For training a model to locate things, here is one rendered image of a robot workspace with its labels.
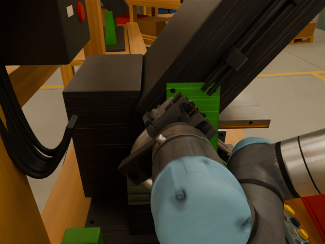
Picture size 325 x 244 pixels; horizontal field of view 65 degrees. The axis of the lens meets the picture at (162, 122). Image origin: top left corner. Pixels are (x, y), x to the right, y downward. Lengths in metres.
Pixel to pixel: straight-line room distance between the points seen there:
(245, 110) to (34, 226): 0.59
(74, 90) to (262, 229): 0.49
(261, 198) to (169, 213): 0.15
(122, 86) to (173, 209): 0.46
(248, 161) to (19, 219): 0.39
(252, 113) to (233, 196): 0.58
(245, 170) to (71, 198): 0.62
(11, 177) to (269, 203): 0.38
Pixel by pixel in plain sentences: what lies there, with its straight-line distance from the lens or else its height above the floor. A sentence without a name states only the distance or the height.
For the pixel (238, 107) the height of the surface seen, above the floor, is 1.13.
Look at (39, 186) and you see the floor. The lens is 2.31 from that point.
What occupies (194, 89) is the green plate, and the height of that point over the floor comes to 1.26.
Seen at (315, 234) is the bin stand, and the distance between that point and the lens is 0.95.
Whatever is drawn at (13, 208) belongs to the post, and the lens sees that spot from 0.50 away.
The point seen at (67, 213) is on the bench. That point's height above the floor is 0.88.
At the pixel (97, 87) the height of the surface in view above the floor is 1.24.
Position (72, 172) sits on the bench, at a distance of 0.94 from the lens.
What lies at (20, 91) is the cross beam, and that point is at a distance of 0.71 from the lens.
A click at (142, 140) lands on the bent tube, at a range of 0.53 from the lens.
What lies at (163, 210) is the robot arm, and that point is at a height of 1.33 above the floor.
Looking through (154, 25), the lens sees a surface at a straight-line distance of 3.53.
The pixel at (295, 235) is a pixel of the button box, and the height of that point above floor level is 0.94.
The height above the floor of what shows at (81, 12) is 1.41.
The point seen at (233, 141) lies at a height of 0.90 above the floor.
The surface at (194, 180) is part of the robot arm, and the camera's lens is 0.19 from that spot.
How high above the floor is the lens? 1.47
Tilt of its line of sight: 31 degrees down
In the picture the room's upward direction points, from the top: straight up
